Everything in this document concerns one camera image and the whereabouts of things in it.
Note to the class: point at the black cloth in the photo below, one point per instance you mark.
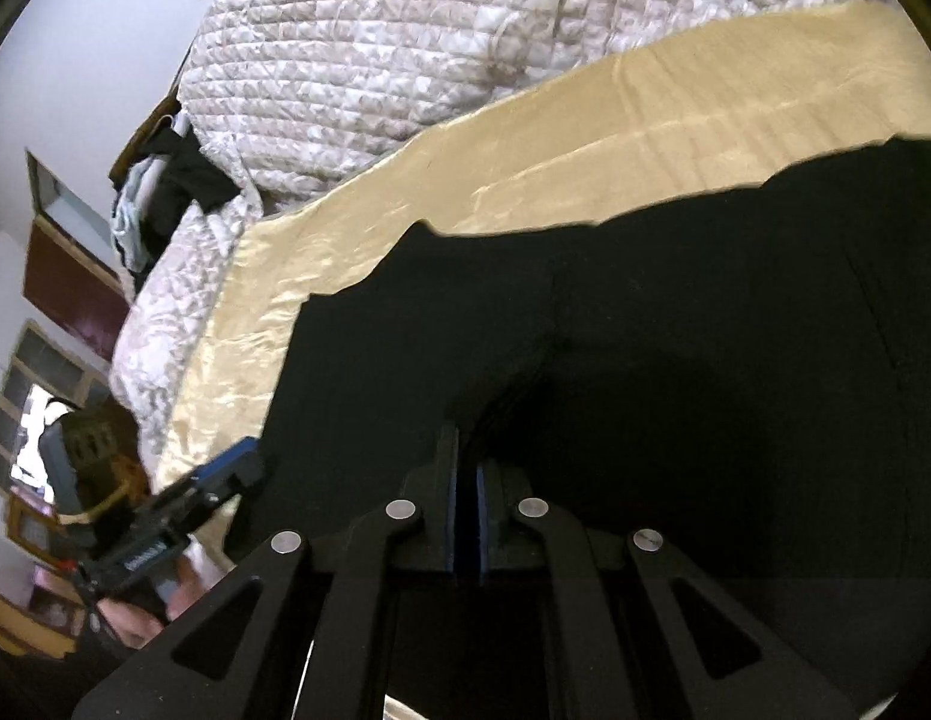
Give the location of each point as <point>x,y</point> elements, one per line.
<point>188,176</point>

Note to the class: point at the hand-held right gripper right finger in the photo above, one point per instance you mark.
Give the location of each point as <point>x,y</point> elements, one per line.
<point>483,532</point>

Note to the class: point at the black pants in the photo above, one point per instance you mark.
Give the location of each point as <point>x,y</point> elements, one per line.
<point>660,315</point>

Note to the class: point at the brown wooden headboard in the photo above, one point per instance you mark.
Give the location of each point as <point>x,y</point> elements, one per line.
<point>147,135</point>

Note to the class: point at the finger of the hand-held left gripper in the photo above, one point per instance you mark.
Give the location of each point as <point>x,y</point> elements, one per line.
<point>222,461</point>
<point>244,476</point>

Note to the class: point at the transom window above door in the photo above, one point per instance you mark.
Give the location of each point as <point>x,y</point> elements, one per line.
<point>68,202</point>

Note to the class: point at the person's left hand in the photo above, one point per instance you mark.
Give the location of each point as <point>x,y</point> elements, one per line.
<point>135,624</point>

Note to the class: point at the window with wooden frame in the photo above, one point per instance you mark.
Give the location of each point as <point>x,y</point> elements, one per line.
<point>23,405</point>

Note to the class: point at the dark red wooden door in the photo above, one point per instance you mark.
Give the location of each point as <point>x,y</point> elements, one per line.
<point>79,292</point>

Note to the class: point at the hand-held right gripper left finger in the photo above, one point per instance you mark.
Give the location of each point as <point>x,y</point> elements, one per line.
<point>453,532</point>

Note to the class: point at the beige satin blanket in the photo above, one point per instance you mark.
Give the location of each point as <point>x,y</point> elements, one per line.
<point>585,165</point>

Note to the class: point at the quilted floral bedspread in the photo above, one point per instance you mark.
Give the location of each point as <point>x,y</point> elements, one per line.
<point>360,52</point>

